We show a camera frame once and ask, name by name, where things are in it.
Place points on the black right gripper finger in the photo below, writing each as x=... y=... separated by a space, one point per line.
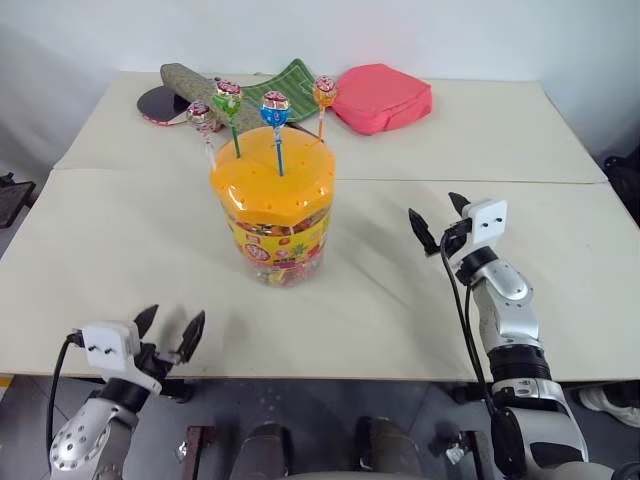
x=423 y=232
x=457 y=202

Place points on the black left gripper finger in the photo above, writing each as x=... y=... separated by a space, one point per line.
x=192 y=337
x=148 y=320

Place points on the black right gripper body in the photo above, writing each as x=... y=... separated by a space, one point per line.
x=457 y=240

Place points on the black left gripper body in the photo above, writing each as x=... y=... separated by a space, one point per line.
x=152 y=367

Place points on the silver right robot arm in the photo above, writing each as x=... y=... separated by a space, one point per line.
x=515 y=320

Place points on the orange-lidded clear lollipop jar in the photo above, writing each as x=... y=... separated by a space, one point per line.
x=272 y=210

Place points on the orange wrapped lollipop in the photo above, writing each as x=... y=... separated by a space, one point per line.
x=325 y=91

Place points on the blue wrapped lollipop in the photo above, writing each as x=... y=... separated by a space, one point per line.
x=275 y=110

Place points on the pink white wrapped lollipop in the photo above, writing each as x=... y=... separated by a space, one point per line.
x=199 y=116

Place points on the green wrapped lollipop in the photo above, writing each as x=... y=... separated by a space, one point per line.
x=227 y=97

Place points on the brown metal bar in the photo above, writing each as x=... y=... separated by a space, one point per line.
x=197 y=452
x=482 y=455

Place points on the pink fabric pouch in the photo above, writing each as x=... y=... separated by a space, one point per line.
x=382 y=100

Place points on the dark rounded shape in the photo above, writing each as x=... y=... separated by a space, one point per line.
x=267 y=450
x=387 y=447

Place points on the black metal stand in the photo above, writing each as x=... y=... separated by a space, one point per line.
x=12 y=197

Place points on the green football field cloth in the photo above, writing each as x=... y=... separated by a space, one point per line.
x=295 y=87

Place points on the black table tennis paddle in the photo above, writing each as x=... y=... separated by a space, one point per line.
x=157 y=105

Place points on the white sneaker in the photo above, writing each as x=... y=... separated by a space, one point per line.
x=612 y=405

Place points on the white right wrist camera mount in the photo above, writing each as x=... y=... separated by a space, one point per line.
x=484 y=220

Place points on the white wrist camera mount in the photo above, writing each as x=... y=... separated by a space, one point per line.
x=107 y=345
x=484 y=220

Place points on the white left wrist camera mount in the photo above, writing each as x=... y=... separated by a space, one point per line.
x=107 y=345

